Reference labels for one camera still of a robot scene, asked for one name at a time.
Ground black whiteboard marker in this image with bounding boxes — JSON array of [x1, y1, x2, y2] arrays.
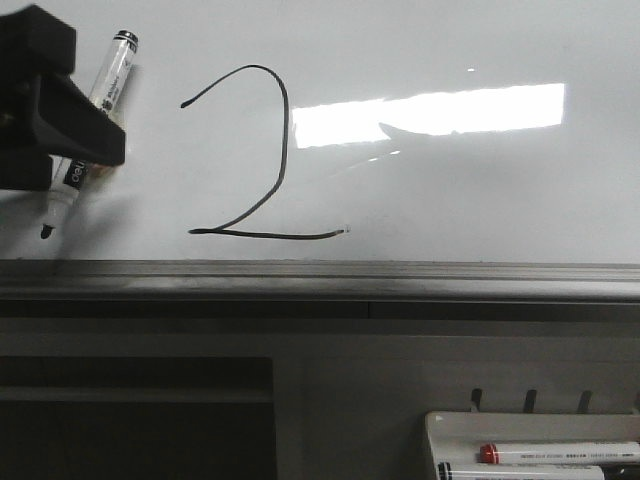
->
[[40, 30, 139, 239]]

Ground red capped marker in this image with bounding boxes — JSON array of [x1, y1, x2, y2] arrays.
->
[[479, 441, 639, 465]]

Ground white marker tray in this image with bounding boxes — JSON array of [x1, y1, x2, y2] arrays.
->
[[423, 412, 639, 479]]

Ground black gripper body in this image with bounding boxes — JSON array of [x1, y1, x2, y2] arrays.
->
[[1, 4, 76, 191]]

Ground black capped marker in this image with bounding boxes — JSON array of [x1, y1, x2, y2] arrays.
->
[[437, 462, 605, 480]]

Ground white whiteboard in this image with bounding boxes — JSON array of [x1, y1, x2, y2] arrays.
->
[[1, 1, 639, 263]]

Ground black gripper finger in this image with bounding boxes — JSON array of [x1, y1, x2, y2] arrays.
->
[[29, 75, 125, 166]]

